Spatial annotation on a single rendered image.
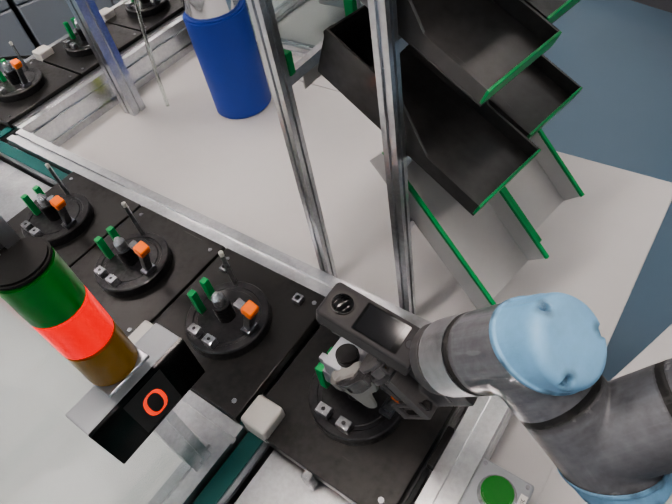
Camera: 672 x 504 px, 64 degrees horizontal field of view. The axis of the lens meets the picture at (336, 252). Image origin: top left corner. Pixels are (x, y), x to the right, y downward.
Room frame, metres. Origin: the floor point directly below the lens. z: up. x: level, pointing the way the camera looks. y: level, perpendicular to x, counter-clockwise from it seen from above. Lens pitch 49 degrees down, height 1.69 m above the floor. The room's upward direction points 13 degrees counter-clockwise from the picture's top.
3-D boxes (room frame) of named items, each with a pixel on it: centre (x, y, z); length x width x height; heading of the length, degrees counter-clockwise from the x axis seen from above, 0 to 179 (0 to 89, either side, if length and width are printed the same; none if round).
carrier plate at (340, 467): (0.35, 0.01, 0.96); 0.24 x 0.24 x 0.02; 45
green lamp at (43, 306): (0.30, 0.23, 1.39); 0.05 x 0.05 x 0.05
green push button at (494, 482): (0.19, -0.13, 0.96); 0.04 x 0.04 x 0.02
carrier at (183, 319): (0.53, 0.20, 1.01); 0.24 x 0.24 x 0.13; 45
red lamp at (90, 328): (0.30, 0.23, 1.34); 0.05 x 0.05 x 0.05
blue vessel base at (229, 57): (1.34, 0.16, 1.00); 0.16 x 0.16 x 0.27
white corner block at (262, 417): (0.35, 0.15, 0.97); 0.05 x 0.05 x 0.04; 45
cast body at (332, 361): (0.36, 0.02, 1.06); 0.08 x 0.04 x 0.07; 45
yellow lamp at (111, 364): (0.30, 0.23, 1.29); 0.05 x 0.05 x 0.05
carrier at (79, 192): (0.88, 0.54, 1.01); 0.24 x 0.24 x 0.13; 45
